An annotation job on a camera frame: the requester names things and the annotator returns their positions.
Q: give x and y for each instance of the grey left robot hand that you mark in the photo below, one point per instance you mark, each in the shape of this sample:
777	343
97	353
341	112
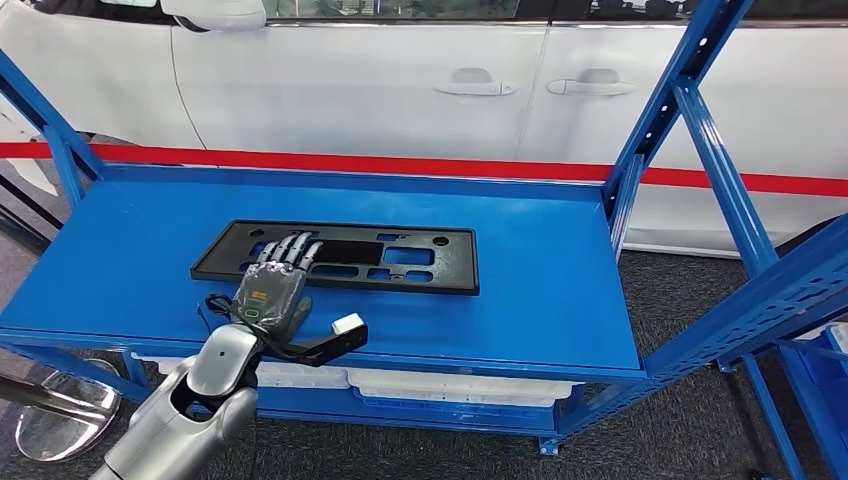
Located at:
268	295

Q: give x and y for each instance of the black plastic panel part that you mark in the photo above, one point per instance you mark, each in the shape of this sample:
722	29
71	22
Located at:
450	265

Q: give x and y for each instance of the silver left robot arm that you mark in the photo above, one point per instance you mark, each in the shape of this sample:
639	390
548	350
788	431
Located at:
172	430

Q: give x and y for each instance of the blue metal shelf rack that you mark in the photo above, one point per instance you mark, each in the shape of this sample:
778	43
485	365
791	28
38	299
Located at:
146	265

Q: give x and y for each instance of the red barrier belt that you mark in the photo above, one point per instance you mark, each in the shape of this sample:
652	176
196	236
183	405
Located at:
397	164

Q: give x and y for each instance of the white car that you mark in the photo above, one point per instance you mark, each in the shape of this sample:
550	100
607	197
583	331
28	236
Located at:
331	93

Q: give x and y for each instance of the blue plastic bin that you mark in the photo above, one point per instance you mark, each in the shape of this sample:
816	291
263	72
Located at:
464	417

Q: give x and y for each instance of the white car side mirror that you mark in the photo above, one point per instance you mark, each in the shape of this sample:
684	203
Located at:
218	13

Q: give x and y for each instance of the blue wheeled metal rack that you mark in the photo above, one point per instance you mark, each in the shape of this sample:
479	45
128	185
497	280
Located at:
821	391

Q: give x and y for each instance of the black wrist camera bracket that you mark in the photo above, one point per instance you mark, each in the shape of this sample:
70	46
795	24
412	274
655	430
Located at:
324	351

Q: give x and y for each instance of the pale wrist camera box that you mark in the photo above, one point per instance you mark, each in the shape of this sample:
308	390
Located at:
348	324

